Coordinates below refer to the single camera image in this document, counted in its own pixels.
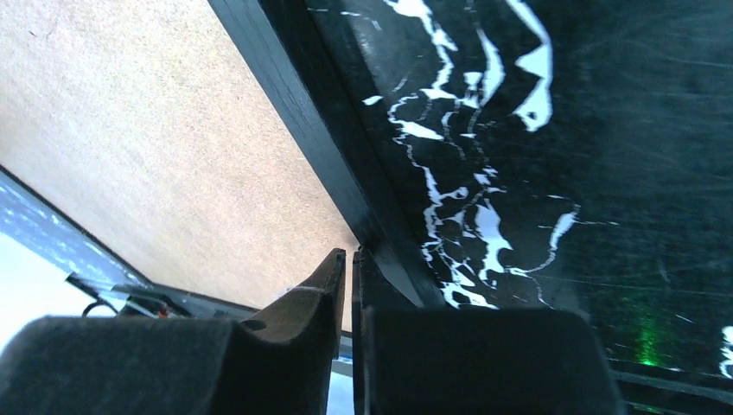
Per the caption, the brown cardboard backing board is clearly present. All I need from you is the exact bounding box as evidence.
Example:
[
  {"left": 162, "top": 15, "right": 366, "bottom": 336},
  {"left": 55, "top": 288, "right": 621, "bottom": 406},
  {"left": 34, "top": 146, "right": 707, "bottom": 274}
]
[{"left": 1, "top": 1, "right": 357, "bottom": 308}]

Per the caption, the black picture frame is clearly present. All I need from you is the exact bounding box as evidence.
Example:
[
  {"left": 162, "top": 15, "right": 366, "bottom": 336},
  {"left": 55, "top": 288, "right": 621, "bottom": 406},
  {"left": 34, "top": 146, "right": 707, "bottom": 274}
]
[{"left": 1, "top": 1, "right": 443, "bottom": 307}]

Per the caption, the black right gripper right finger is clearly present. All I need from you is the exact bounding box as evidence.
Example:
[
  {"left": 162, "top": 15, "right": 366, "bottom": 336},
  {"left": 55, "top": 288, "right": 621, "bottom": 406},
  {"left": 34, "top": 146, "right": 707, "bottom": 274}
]
[{"left": 352, "top": 250, "right": 625, "bottom": 414}]

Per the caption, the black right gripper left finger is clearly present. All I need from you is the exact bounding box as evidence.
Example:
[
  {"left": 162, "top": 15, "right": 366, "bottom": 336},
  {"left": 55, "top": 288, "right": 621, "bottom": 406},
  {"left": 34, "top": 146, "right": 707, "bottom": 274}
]
[{"left": 1, "top": 249, "right": 346, "bottom": 414}]

